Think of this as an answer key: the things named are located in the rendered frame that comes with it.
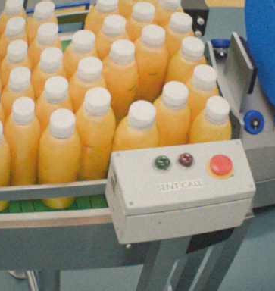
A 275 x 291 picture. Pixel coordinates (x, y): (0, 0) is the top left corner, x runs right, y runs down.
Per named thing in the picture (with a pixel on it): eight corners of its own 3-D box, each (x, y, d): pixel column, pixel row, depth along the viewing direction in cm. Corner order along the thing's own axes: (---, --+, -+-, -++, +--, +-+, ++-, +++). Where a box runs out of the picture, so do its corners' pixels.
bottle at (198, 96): (204, 166, 160) (223, 98, 146) (165, 158, 160) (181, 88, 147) (208, 136, 164) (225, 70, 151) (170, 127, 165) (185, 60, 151)
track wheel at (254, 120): (265, 111, 159) (261, 108, 161) (245, 111, 158) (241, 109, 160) (266, 134, 160) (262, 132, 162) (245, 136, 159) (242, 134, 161)
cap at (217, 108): (200, 107, 145) (201, 99, 143) (218, 99, 146) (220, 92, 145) (214, 124, 143) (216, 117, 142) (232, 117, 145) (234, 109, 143)
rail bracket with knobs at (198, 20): (206, 48, 180) (213, 15, 172) (173, 48, 178) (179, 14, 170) (192, 17, 185) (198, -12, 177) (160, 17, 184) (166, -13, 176)
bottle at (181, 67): (165, 95, 169) (178, 32, 155) (201, 109, 168) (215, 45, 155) (152, 122, 165) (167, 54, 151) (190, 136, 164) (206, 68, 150)
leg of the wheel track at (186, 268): (188, 296, 245) (242, 167, 196) (169, 300, 243) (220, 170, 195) (184, 283, 248) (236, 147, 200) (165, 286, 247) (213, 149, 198)
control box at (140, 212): (241, 226, 140) (257, 188, 132) (119, 245, 136) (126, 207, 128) (228, 177, 146) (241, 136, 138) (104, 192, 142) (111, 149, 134)
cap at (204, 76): (214, 90, 148) (216, 83, 146) (192, 84, 148) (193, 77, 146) (216, 74, 150) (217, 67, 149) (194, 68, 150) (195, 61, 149)
